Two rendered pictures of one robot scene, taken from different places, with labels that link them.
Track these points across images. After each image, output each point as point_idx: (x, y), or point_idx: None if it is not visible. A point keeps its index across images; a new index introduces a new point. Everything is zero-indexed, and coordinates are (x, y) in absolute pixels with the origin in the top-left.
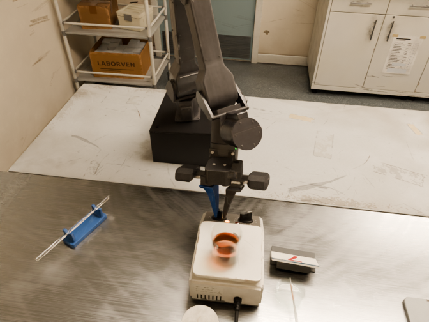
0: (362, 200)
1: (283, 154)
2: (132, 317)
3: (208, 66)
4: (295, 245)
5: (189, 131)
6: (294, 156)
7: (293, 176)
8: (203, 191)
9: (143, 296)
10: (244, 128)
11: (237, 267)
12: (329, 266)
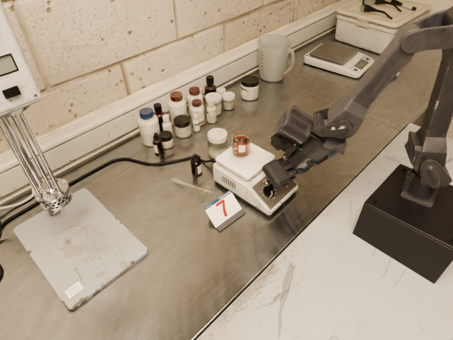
0: (236, 318)
1: (351, 302)
2: (252, 139)
3: (351, 90)
4: (234, 226)
5: (383, 183)
6: (342, 312)
7: (308, 283)
8: (328, 205)
9: (261, 146)
10: (286, 115)
11: (230, 154)
12: (204, 232)
